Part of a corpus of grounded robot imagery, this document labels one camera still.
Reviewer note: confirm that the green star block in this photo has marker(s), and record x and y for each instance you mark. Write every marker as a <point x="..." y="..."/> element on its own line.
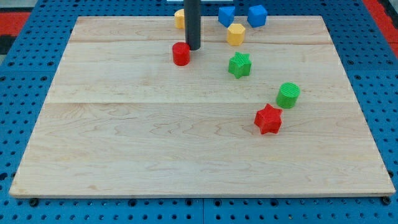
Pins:
<point x="240" y="65"/>

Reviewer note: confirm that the red cylinder block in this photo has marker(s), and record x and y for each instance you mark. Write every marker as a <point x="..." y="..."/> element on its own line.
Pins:
<point x="181" y="53"/>

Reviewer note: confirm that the red star block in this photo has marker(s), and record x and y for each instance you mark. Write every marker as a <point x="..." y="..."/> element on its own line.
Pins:
<point x="268" y="119"/>

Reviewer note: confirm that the light wooden board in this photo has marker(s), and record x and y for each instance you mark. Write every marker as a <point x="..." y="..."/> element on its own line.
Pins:
<point x="121" y="120"/>

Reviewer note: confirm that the yellow hexagon block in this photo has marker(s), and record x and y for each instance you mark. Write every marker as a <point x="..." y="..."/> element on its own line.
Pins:
<point x="235" y="34"/>

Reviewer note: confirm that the green cylinder block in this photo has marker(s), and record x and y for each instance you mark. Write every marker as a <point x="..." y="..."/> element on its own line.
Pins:
<point x="288" y="95"/>

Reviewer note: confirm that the yellow block behind rod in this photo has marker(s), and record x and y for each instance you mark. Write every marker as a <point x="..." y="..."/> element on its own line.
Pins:
<point x="179" y="18"/>

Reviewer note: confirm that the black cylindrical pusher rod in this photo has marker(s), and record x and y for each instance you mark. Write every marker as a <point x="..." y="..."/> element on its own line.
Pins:
<point x="192" y="13"/>

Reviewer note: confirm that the blue cube block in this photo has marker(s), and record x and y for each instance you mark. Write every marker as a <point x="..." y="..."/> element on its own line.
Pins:
<point x="257" y="15"/>

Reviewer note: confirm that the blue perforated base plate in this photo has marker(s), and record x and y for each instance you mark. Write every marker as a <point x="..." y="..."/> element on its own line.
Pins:
<point x="30" y="65"/>

